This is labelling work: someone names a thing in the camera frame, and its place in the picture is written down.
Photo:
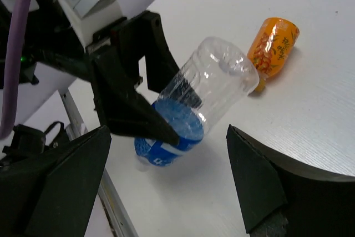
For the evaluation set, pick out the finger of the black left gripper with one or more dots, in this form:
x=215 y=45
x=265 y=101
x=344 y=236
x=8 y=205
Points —
x=143 y=37
x=119 y=106

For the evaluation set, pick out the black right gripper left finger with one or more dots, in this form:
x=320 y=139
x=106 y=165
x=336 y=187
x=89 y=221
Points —
x=43 y=195

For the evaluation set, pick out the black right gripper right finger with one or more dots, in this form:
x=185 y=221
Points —
x=281 y=196

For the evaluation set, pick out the clear bottle with blue label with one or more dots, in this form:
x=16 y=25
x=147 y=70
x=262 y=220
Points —
x=214 y=78

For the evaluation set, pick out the orange bottle with patterned label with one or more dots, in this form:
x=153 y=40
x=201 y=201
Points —
x=271 y=48

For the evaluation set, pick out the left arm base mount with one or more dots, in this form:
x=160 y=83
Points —
x=28 y=142

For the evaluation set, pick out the aluminium table front rail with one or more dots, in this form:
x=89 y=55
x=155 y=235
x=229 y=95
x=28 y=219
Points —
x=109 y=216

